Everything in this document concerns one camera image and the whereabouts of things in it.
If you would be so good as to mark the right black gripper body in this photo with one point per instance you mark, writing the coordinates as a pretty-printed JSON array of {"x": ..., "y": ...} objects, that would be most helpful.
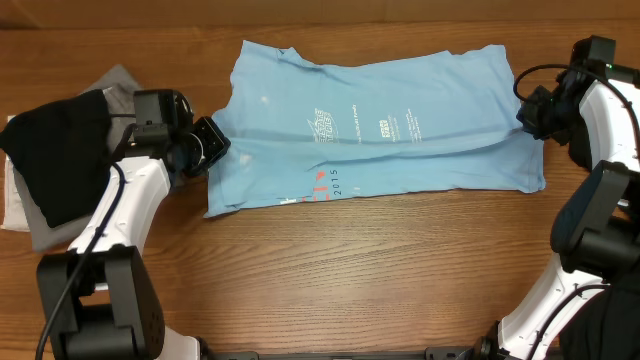
[{"x": 557, "y": 117}]

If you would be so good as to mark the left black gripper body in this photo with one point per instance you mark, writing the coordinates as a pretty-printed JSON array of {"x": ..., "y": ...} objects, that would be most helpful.
[{"x": 200, "y": 147}]

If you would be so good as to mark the light blue printed t-shirt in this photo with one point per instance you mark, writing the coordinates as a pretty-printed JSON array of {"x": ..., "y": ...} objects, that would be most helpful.
[{"x": 304, "y": 132}]

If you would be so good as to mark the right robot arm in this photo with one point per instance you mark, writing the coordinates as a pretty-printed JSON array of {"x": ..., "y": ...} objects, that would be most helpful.
[{"x": 587, "y": 299}]

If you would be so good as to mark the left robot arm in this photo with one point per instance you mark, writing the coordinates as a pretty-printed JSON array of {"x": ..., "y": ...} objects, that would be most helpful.
[{"x": 98, "y": 298}]

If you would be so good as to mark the grey folded garment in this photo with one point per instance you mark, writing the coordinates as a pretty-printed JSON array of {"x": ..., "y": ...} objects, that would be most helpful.
[{"x": 118, "y": 87}]

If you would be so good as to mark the black folded garment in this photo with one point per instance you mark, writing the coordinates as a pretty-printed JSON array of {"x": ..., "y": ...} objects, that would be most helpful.
[{"x": 61, "y": 151}]

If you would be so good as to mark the white folded garment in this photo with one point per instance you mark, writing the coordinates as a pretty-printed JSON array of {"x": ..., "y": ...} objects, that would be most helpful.
[{"x": 14, "y": 214}]

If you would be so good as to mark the black garment at right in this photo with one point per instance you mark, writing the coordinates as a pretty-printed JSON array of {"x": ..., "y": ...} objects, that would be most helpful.
[{"x": 597, "y": 232}]

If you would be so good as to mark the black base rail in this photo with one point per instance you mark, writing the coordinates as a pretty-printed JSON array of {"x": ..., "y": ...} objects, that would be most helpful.
[{"x": 431, "y": 353}]

